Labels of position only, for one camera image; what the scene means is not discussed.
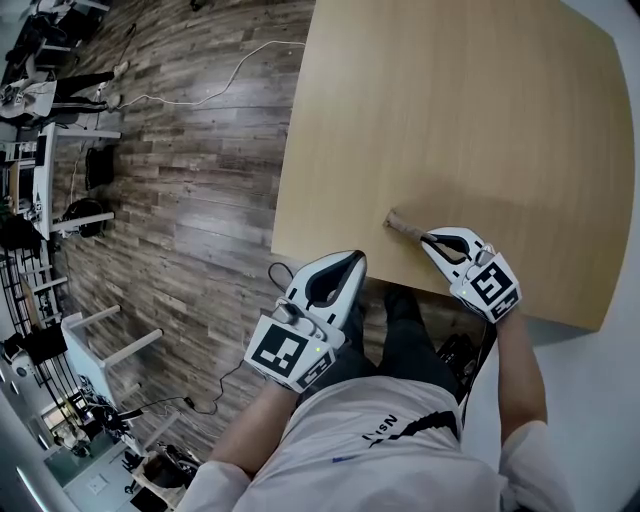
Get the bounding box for long white table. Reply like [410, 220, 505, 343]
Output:
[32, 122, 123, 242]

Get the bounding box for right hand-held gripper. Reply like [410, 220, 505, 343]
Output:
[420, 227, 524, 325]

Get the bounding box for person's white shirt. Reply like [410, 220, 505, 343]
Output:
[172, 373, 579, 512]

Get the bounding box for person's black trousers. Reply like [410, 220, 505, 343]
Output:
[299, 287, 462, 402]

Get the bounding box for small white table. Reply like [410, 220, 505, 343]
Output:
[60, 304, 166, 404]

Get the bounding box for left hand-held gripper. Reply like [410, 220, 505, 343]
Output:
[243, 250, 369, 394]

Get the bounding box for black box under table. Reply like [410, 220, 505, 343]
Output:
[437, 331, 489, 389]

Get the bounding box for round black backpack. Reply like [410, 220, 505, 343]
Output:
[61, 197, 107, 239]

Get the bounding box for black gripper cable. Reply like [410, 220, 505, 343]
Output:
[267, 261, 302, 301]

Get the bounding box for black floor cable with adapter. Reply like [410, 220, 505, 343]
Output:
[143, 357, 254, 417]

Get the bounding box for flat black bag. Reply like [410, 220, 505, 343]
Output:
[84, 146, 115, 192]

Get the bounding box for person's left forearm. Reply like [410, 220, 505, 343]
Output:
[208, 373, 302, 482]

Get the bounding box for white floor cable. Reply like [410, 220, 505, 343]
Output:
[117, 40, 307, 109]

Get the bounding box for person's right forearm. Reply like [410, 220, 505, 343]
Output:
[492, 308, 549, 447]

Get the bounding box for light wooden side table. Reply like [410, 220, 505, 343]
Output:
[122, 443, 202, 512]

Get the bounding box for black metal rack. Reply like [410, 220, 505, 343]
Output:
[0, 248, 69, 354]

